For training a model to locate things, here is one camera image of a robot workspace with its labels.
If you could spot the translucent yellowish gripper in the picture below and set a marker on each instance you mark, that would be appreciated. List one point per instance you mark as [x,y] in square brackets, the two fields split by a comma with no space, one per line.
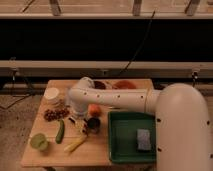
[79,123]

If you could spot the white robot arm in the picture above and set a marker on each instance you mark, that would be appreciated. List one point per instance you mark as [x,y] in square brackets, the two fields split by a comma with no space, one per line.
[183,124]

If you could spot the small metal cup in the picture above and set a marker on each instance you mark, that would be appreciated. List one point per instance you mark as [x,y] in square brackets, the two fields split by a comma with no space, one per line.
[94,125]

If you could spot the light green plastic cup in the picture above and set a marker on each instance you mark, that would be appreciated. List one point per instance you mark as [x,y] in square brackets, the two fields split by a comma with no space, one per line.
[39,142]

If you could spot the orange peach fruit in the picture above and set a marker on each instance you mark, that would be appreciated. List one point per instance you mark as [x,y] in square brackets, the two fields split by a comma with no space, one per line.
[94,110]

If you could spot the yellow banana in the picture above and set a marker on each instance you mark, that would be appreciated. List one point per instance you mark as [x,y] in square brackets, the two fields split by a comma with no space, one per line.
[75,143]

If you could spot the green cucumber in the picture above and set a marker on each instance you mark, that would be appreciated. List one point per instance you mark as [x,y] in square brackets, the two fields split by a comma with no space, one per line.
[60,134]

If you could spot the bunch of red grapes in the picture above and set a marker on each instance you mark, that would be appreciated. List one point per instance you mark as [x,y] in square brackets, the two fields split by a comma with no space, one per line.
[56,114]

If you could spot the white lidded jar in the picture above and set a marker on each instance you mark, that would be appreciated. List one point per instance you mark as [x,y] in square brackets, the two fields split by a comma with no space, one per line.
[51,96]

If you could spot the dark brown bowl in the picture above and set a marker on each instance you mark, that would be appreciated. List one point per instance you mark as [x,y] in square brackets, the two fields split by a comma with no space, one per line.
[99,85]

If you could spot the green plastic tray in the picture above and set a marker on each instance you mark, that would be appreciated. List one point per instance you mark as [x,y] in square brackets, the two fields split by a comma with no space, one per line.
[122,137]

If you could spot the orange bowl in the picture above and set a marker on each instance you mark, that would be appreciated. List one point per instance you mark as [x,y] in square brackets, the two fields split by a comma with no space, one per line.
[124,84]

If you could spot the grey blue sponge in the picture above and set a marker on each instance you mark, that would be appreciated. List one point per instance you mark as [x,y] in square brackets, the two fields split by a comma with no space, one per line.
[143,139]

